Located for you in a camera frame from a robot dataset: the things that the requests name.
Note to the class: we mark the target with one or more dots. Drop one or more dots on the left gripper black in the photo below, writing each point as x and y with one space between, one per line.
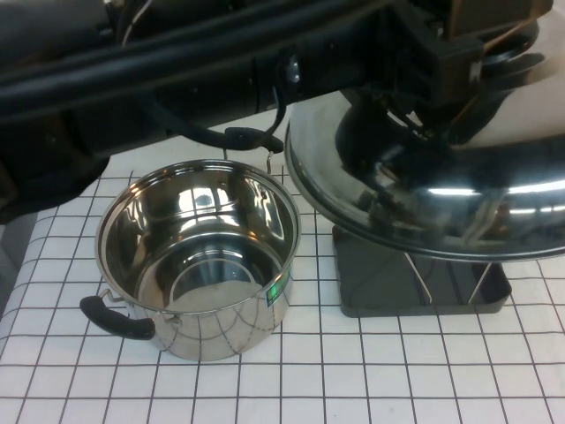
406 48

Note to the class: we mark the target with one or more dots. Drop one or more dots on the stainless steel pot lid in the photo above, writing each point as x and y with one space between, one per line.
441 199

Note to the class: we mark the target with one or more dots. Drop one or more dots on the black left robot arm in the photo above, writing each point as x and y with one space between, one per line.
176 57

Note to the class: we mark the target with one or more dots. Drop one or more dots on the white black-grid tablecloth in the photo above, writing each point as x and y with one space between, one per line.
353 375

